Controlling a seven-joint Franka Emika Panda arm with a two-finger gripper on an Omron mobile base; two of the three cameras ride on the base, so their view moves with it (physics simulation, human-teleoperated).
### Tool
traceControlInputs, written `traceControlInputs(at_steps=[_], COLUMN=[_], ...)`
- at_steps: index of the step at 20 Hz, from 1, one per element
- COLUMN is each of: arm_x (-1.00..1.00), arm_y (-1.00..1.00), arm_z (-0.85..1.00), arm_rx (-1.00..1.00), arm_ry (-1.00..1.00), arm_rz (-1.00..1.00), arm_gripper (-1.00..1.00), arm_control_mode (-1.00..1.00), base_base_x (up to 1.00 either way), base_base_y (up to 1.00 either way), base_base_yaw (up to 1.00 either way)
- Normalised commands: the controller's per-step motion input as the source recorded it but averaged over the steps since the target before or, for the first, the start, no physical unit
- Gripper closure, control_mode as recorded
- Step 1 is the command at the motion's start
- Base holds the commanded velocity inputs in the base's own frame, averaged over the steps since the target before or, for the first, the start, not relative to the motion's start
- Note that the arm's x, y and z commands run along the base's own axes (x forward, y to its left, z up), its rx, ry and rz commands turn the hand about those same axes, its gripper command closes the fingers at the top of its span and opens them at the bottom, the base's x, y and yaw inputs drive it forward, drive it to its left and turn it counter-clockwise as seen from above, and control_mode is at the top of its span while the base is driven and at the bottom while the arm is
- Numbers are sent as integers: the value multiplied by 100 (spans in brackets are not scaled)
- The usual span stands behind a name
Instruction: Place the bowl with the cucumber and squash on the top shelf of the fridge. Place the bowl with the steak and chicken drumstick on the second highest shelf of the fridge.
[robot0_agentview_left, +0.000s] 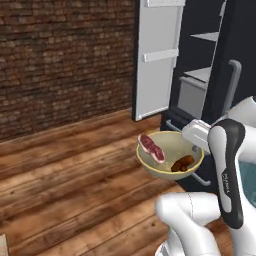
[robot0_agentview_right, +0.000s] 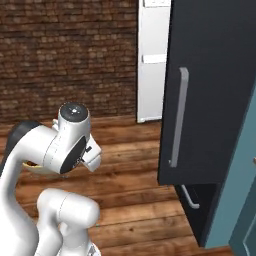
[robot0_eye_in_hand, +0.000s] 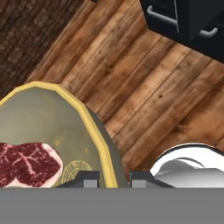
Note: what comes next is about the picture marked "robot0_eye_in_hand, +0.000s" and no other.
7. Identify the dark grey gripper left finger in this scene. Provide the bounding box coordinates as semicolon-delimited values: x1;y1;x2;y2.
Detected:
55;170;101;189

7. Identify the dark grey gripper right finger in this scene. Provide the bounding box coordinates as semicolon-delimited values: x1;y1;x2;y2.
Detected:
129;170;176;189

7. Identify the grey bowl with yellow rim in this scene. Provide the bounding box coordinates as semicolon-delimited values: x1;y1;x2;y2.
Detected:
0;80;130;189

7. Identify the yellowish chicken drumstick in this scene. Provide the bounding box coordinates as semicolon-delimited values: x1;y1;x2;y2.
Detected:
60;159;93;187

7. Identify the raw red marbled steak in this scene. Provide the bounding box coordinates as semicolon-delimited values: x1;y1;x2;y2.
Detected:
0;142;64;189

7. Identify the white round object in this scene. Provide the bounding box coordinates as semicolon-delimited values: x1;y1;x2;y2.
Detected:
149;142;224;189

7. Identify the black cupboard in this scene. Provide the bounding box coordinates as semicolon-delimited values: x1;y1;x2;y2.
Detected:
139;0;224;64

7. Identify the short silver cupboard handle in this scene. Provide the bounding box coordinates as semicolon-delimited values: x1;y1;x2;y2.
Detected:
199;27;220;39

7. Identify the long silver cupboard handle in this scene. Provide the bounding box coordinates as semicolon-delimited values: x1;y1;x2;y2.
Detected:
146;4;179;27

